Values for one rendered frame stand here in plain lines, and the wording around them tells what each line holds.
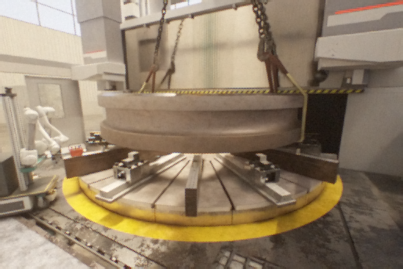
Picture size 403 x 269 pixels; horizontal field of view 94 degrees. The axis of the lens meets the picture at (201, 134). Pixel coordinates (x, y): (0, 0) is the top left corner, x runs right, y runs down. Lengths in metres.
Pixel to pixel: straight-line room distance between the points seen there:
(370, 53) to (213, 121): 2.34
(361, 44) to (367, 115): 2.36
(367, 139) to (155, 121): 4.71
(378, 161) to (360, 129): 0.81
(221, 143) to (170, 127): 0.85
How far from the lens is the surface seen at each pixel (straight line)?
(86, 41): 7.34
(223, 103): 2.86
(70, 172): 4.11
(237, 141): 3.01
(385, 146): 5.86
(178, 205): 2.72
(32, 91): 6.88
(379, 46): 3.69
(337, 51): 3.60
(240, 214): 2.88
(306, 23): 5.66
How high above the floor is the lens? 1.76
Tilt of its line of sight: 12 degrees down
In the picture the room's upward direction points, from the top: straight up
